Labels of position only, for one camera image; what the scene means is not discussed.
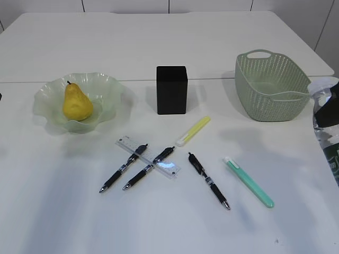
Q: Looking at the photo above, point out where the black square pen holder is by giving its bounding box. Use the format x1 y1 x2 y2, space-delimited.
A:
156 66 188 115

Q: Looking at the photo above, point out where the black gel pen middle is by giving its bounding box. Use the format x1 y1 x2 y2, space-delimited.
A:
122 146 175 191

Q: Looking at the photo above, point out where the mint green utility knife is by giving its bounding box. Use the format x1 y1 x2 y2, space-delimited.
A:
223 157 275 208

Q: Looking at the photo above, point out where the clear plastic ruler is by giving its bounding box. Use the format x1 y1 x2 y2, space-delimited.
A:
115 135 181 179

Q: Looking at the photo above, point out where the yellow utility knife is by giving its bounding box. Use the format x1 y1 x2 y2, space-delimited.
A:
175 116 211 147

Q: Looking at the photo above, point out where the yellow pear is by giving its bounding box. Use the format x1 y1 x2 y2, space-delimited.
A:
63 81 94 121

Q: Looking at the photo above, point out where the sage green woven plastic basket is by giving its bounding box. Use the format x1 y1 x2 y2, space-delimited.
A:
235 49 311 122

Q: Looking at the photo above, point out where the light green wavy glass plate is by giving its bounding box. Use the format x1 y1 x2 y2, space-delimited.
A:
33 72 124 133

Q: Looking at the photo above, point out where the black gel pen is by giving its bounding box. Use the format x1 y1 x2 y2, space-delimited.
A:
99 144 148 193
189 152 230 211
122 146 175 191

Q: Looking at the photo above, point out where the black gel pen far left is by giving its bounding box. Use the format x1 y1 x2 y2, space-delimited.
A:
99 144 148 193

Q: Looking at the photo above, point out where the black gel pen right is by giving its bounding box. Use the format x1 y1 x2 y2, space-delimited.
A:
189 152 230 211

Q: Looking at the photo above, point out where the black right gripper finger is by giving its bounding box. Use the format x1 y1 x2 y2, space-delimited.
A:
330 82 339 99
317 99 338 128

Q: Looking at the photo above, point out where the clear water bottle green label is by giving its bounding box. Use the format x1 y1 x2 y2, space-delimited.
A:
308 77 338 182

